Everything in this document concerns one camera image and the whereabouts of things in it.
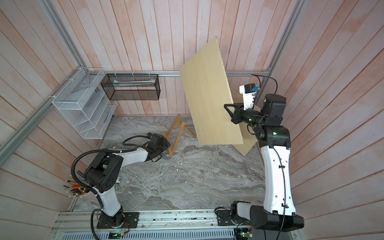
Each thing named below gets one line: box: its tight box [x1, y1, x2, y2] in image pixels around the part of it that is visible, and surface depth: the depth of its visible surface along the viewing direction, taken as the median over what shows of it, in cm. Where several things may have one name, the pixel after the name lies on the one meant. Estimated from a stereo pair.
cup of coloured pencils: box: [63, 175, 91, 198], surface depth 71 cm
